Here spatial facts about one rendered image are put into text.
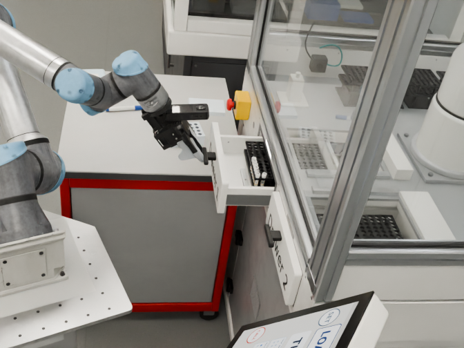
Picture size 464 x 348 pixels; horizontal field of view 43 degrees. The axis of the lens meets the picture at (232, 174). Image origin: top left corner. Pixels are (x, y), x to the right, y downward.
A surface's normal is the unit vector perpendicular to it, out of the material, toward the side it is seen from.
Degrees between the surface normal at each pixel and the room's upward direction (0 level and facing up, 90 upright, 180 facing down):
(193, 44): 90
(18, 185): 48
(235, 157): 0
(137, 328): 0
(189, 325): 0
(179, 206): 90
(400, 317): 90
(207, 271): 90
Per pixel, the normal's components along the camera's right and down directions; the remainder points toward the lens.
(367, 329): 0.65, -0.35
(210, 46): 0.12, 0.62
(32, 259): 0.46, 0.59
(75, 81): -0.19, 0.01
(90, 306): 0.13, -0.79
